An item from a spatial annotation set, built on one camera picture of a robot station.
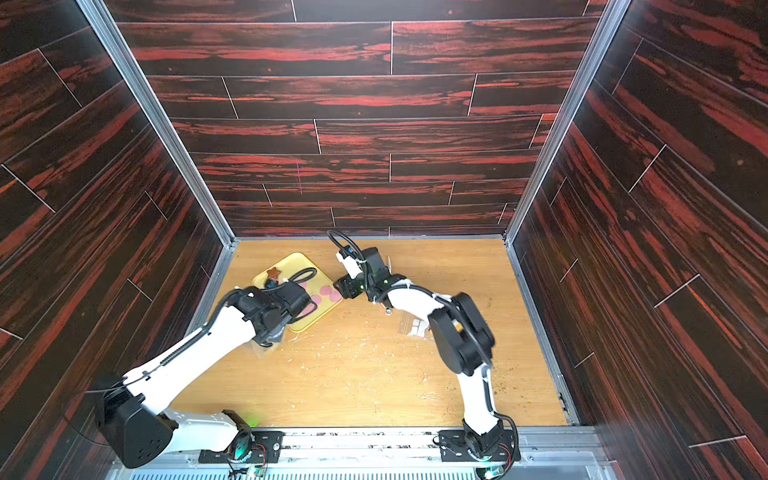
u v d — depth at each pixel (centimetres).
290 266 112
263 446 73
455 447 73
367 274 75
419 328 93
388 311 99
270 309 54
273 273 108
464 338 52
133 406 39
